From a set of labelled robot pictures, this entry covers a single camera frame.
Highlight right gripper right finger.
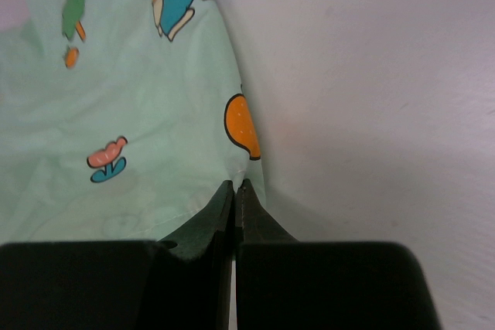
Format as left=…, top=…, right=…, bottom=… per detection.
left=234, top=180, right=441, bottom=329

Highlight green cartoon cloth placemat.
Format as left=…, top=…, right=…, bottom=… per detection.
left=1, top=0, right=265, bottom=243

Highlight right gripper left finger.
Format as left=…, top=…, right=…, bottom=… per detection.
left=1, top=181, right=234, bottom=329

